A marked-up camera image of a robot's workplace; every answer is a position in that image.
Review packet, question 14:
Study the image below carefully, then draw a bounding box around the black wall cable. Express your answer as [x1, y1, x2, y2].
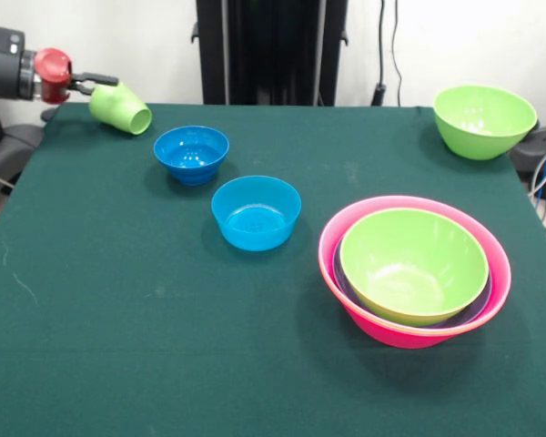
[370, 0, 402, 108]

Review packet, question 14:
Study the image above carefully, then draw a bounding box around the dark green table cloth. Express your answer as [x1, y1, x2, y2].
[0, 102, 546, 437]

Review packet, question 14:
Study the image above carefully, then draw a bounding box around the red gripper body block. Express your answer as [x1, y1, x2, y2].
[33, 47, 74, 106]

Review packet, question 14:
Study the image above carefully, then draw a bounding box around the pink plastic bowl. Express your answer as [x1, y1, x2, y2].
[318, 194, 512, 336]
[348, 300, 456, 350]

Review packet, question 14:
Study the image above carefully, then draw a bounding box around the green plastic bowl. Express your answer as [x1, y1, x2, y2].
[432, 85, 539, 161]
[339, 208, 490, 327]

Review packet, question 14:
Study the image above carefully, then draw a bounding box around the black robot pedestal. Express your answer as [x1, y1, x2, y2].
[190, 0, 349, 107]

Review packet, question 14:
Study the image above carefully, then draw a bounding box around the green plastic cup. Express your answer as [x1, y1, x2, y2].
[88, 81, 154, 136]

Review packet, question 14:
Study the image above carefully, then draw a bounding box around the dark blue plastic bowl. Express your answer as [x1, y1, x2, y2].
[153, 125, 230, 186]

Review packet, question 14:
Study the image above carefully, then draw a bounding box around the purple plastic bowl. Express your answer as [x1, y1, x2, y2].
[332, 245, 494, 330]

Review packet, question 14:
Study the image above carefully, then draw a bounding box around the light blue plastic bowl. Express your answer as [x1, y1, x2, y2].
[210, 175, 302, 252]

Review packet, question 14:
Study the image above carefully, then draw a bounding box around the black pedestal leg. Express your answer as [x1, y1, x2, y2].
[509, 127, 546, 201]
[0, 107, 58, 183]

